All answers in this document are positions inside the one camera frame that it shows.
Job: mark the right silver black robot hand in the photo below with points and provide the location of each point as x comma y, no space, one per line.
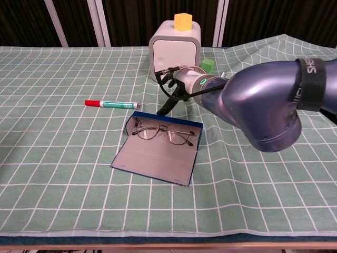
187,77

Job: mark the metal-framed eyeglasses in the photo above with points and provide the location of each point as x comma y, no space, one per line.
147,133

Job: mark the blue glasses case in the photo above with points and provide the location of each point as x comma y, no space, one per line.
155,160

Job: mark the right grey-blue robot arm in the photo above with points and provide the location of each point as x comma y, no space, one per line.
250,105

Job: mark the green cube block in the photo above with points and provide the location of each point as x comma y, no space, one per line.
208,64

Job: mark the white cube cabinet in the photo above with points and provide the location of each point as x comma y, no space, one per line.
173,50

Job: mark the yellow cube block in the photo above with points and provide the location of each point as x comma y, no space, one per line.
183,22

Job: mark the dark pleated curtain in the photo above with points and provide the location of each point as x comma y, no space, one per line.
147,15

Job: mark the green marker red cap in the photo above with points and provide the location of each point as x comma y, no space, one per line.
116,104

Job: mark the green white checkered tablecloth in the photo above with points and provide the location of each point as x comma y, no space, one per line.
79,171

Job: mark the dark blue table underlay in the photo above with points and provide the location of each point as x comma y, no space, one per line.
168,239

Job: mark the white frame post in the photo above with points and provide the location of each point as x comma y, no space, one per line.
220,23
56,23
99,26

